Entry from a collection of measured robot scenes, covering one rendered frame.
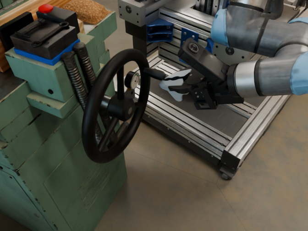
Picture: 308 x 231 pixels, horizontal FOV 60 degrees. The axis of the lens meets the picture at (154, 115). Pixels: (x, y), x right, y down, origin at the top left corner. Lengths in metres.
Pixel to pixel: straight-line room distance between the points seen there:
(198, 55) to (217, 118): 0.94
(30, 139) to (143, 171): 0.88
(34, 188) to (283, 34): 0.72
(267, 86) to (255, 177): 1.07
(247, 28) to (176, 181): 1.02
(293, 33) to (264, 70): 0.11
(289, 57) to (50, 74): 0.45
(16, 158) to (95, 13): 0.44
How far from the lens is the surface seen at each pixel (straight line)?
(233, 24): 0.62
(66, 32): 0.58
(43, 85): 0.62
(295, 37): 0.61
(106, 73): 0.54
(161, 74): 0.67
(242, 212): 1.45
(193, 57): 0.56
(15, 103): 0.65
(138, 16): 1.23
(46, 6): 0.64
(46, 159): 0.81
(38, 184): 0.83
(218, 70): 0.58
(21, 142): 0.71
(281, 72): 0.54
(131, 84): 0.94
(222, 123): 1.47
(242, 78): 0.56
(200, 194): 1.45
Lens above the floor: 1.28
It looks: 47 degrees down
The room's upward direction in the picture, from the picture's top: straight up
